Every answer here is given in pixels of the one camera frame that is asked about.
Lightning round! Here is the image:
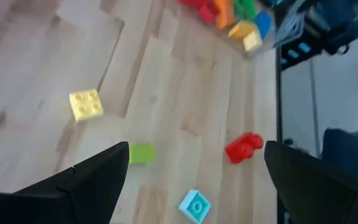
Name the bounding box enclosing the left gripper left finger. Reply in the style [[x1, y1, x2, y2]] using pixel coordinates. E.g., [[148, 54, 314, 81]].
[[0, 141, 131, 224]]

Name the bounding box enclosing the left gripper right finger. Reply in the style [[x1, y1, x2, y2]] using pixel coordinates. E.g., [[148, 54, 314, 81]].
[[264, 140, 358, 224]]

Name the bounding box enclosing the lime green toy cube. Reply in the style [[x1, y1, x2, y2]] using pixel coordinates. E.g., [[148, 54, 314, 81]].
[[129, 142, 156, 165]]

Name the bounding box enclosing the small yellow toy block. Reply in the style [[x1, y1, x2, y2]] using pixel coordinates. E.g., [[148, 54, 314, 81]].
[[242, 30, 264, 53]]

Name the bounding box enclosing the clear plastic tray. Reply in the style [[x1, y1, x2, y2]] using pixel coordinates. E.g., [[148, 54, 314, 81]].
[[175, 0, 306, 62]]

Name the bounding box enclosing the blue toy block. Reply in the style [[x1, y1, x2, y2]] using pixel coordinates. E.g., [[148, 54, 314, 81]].
[[254, 11, 273, 40]]

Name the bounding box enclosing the yellow two-stud toy block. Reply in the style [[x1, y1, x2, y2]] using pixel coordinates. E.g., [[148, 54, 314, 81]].
[[227, 20, 257, 40]]

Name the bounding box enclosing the green toy block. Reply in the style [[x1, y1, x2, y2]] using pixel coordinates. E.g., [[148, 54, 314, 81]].
[[233, 0, 257, 21]]

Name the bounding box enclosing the orange slanted toy block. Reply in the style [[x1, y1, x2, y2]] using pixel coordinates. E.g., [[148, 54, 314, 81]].
[[214, 0, 236, 29]]

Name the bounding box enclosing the small red toy block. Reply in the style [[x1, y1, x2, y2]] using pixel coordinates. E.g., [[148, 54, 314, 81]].
[[199, 1, 220, 25]]

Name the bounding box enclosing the red two-stud toy block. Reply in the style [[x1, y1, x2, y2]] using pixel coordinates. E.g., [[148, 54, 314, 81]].
[[224, 132, 264, 165], [178, 0, 208, 9]]

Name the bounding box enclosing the yellow toy cube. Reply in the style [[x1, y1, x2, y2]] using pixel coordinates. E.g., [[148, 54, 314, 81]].
[[69, 89, 104, 123]]

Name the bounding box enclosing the pale teal toy cube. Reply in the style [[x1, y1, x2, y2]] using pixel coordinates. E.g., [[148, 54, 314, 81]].
[[178, 189, 212, 224]]

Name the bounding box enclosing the black table frame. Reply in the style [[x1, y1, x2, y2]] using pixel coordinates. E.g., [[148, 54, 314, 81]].
[[275, 40, 323, 224]]

